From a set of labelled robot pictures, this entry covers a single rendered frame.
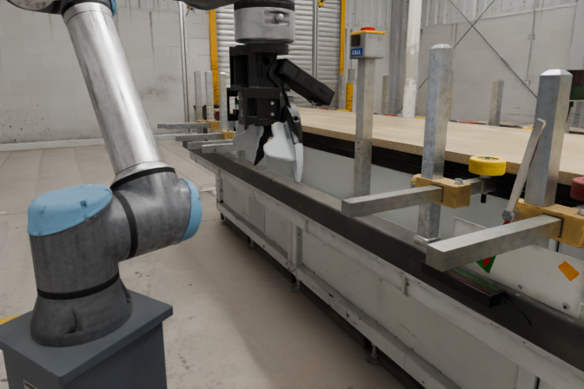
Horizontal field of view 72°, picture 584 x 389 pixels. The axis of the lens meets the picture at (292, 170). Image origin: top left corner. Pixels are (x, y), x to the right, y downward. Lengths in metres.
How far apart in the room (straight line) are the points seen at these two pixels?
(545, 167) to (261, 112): 0.50
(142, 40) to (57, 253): 7.53
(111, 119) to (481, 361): 1.19
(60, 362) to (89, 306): 0.10
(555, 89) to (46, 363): 0.99
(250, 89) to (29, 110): 7.61
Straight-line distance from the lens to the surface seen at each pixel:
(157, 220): 0.91
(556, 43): 8.85
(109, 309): 0.91
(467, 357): 1.42
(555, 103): 0.81
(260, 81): 0.61
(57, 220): 0.84
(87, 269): 0.87
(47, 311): 0.92
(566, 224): 0.81
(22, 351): 0.95
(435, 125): 0.95
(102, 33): 1.11
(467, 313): 1.03
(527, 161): 0.77
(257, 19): 0.59
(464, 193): 0.95
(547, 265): 0.85
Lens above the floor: 1.08
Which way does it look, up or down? 12 degrees down
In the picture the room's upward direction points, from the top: straight up
